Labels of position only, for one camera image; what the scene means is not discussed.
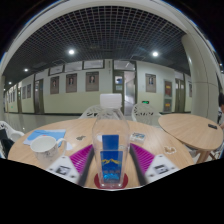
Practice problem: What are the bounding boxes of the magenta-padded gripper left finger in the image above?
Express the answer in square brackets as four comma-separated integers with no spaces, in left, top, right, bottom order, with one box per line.
[46,143,96,187]

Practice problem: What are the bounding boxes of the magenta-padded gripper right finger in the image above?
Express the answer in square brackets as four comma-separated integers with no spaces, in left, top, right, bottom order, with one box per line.
[129,142,181,186]

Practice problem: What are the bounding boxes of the clear blue-labelled water bottle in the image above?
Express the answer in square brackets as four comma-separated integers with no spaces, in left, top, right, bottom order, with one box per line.
[91,93,131,190]

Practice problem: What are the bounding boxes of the small printed card box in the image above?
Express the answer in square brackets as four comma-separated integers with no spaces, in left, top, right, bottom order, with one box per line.
[130,132,147,143]

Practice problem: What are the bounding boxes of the flat round red coaster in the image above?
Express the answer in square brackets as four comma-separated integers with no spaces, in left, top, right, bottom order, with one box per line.
[93,171,130,191]

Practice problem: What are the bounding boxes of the white ceramic mug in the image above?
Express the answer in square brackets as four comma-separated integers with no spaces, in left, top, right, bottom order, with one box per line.
[29,135,68,169]

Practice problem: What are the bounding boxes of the light blue paper folder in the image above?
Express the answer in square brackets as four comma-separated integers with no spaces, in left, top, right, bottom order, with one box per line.
[23,129,68,148]

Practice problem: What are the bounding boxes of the white plastic chair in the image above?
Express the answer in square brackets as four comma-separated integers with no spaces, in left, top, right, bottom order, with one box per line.
[131,102,163,127]
[78,104,103,120]
[0,120,26,144]

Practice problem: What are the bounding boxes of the round wooden side table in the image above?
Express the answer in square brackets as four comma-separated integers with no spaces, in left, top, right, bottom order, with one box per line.
[158,113,224,165]

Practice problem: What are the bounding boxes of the open dark-framed doorway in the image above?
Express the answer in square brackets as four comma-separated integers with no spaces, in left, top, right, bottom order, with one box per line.
[112,59,138,116]

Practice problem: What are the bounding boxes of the person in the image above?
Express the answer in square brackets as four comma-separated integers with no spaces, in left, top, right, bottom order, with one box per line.
[216,92,224,130]

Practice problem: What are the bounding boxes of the white round column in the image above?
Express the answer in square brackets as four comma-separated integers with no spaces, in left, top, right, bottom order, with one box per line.
[181,32,220,124]

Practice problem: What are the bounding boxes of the round ceiling lights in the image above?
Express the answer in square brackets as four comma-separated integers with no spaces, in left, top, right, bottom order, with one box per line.
[22,48,160,74]

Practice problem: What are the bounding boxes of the small white beaded ring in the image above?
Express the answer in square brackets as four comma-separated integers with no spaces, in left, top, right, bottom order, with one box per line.
[163,145,178,156]

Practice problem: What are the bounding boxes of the framed wall pictures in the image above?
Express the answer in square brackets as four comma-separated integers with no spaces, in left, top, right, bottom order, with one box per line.
[7,71,194,113]

